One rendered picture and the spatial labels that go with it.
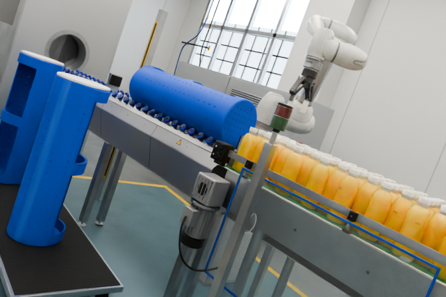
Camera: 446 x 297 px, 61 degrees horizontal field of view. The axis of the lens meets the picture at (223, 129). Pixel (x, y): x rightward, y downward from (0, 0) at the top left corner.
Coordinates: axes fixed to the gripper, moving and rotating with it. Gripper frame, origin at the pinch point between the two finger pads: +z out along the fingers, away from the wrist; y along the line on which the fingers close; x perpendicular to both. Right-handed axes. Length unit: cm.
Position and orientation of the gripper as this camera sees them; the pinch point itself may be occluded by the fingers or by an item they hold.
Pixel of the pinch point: (296, 109)
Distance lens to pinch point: 191.9
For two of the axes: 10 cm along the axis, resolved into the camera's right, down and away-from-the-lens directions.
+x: 7.0, 3.1, -6.4
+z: -3.4, 9.4, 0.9
